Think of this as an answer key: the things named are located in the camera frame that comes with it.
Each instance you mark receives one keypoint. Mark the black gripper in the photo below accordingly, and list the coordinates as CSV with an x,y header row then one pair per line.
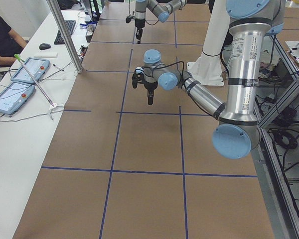
x,y
149,86
139,23

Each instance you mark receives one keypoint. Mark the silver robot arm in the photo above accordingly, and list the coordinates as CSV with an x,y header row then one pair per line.
x,y
162,12
248,22

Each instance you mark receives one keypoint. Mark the silver metal cup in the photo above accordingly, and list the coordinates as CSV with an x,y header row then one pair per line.
x,y
91,28

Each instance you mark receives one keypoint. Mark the brown paper table cover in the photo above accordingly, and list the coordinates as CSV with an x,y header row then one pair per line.
x,y
118,168

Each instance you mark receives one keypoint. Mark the black computer mouse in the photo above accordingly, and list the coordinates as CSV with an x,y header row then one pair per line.
x,y
44,46

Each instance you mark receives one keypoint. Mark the long reacher grabber stick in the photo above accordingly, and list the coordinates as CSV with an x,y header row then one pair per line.
x,y
52,104

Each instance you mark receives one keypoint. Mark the seated person in black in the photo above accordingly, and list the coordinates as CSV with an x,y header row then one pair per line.
x,y
11,43

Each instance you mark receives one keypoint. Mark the teach pendant further out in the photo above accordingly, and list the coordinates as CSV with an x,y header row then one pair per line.
x,y
14,96

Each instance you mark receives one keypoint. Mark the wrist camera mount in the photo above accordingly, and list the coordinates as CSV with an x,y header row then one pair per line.
x,y
129,18
137,77

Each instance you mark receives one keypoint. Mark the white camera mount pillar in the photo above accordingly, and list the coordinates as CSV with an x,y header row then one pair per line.
x,y
207,68

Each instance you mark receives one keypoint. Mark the aluminium frame post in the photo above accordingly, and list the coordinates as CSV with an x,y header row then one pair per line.
x,y
57,14

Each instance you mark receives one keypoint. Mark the teach pendant near post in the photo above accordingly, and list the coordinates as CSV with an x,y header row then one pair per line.
x,y
37,67

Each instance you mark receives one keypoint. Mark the aluminium side frame rack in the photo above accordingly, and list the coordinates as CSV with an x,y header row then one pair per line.
x,y
276,160

